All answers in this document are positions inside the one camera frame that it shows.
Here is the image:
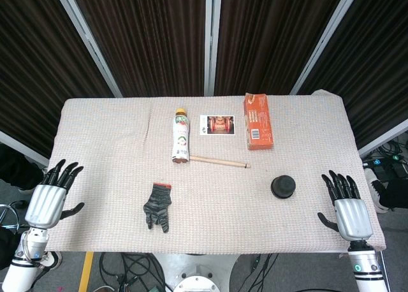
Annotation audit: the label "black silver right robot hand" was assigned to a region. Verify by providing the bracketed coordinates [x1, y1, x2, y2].
[317, 170, 374, 242]

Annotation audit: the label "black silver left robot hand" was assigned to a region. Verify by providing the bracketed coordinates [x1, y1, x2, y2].
[24, 159, 85, 230]

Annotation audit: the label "black plastic cup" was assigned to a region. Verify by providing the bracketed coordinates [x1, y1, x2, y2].
[270, 174, 296, 199]

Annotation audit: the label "white black sneaker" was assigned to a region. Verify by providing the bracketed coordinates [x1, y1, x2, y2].
[365, 167, 391, 214]
[41, 250, 63, 271]

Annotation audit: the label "black power strip green lights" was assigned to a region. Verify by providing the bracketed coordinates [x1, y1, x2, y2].
[363, 154, 408, 178]

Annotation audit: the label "yellow floor tape strip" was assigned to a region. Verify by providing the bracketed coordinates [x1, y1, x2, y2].
[78, 252, 95, 292]

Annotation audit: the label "beige waffle-weave tablecloth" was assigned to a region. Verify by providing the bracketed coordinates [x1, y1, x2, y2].
[44, 89, 387, 254]

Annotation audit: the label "grey black striped knit glove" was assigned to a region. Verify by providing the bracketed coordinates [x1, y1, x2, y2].
[142, 182, 173, 234]

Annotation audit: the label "orange cardboard box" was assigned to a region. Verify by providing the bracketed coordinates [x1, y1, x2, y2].
[243, 92, 275, 151]

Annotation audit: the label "dark corrugated partition panel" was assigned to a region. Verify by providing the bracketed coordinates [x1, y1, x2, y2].
[0, 0, 112, 157]
[215, 0, 350, 96]
[298, 0, 408, 149]
[68, 0, 208, 98]

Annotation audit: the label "wooden stick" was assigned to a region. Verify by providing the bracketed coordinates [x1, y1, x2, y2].
[189, 155, 252, 169]

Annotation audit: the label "white drink bottle yellow cap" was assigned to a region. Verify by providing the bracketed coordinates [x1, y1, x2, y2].
[171, 108, 191, 164]

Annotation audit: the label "white-bordered photo card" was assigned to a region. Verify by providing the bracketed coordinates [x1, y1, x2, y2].
[200, 114, 237, 136]

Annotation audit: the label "chrome chair frame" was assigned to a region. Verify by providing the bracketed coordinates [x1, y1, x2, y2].
[0, 201, 22, 235]

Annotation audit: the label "grey metal partition post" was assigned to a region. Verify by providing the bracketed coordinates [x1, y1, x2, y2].
[357, 118, 408, 159]
[289, 0, 364, 96]
[203, 0, 223, 97]
[52, 0, 124, 98]
[0, 131, 50, 168]

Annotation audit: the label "black cable bundle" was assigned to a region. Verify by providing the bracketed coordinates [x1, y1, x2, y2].
[98, 252, 166, 292]
[229, 252, 280, 292]

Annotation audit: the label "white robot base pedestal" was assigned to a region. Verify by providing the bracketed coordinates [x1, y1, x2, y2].
[152, 252, 240, 292]

